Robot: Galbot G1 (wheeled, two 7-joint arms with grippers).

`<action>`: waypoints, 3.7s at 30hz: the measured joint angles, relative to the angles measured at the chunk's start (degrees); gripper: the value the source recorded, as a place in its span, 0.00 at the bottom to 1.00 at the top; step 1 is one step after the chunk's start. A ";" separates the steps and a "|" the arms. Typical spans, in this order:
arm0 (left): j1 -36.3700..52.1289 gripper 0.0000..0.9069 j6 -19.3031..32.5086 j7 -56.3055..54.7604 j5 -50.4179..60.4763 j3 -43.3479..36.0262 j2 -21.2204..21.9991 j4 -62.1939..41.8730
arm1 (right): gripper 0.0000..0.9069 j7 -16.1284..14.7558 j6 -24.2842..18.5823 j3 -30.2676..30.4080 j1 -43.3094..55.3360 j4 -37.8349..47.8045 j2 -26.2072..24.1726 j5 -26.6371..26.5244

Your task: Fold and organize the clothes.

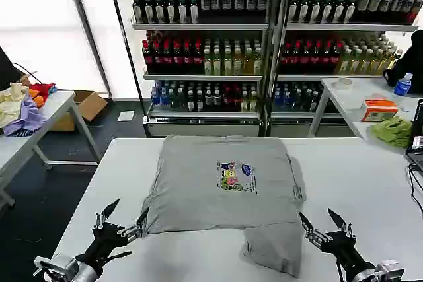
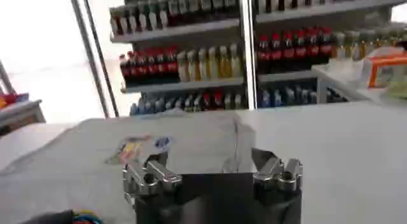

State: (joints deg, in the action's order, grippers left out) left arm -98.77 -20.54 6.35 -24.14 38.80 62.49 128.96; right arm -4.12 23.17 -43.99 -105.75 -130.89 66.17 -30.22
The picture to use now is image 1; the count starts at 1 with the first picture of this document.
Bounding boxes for green cloth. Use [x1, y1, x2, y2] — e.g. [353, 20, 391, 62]
[369, 116, 414, 149]

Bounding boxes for black laptop cable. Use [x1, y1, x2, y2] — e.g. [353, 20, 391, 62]
[407, 162, 423, 214]

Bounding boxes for orange tissue box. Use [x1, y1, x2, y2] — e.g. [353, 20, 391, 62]
[360, 98, 399, 123]

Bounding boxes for roll of tape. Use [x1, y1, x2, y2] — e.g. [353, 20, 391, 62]
[331, 77, 355, 90]

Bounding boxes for black laptop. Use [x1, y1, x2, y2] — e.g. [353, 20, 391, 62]
[404, 98, 423, 172]

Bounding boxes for grey printed t-shirt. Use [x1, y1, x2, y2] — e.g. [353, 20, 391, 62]
[140, 134, 307, 279]

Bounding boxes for brown cardboard box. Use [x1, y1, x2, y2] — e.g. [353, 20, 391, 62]
[49, 90, 108, 132]

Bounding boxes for cream cloth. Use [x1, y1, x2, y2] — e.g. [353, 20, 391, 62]
[0, 82, 30, 129]

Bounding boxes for white desk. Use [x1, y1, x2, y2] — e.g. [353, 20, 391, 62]
[307, 77, 423, 157]

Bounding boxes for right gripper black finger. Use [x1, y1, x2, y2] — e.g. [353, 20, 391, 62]
[327, 207, 357, 238]
[298, 211, 331, 247]

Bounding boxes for red and orange cloth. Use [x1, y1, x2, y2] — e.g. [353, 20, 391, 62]
[27, 82, 58, 108]

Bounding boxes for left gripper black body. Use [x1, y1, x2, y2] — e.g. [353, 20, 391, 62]
[76, 222, 130, 270]

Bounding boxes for clear water bottle blue label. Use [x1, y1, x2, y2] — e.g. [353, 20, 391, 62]
[393, 72, 414, 98]

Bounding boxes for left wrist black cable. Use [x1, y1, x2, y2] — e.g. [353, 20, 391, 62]
[98, 250, 133, 265]

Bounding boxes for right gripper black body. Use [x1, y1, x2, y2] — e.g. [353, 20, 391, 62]
[318, 230, 377, 275]

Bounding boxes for metal shelf with bottles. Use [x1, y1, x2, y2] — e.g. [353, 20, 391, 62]
[269, 0, 420, 137]
[120, 0, 276, 137]

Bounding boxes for black chair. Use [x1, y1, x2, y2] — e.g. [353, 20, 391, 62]
[0, 46, 26, 92]

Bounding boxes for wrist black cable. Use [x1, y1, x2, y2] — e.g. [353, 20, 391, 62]
[98, 250, 133, 265]
[336, 255, 346, 282]

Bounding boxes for grey side table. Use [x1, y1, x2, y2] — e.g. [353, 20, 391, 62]
[0, 90, 102, 207]

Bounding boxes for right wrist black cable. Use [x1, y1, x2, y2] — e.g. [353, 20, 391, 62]
[336, 255, 346, 282]

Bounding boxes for purple cloth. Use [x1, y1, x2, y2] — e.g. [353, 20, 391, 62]
[2, 93, 49, 137]

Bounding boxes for person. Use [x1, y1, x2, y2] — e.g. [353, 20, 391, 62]
[383, 29, 423, 96]

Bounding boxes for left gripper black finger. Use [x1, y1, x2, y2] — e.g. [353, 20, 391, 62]
[118, 207, 151, 242]
[95, 198, 120, 230]

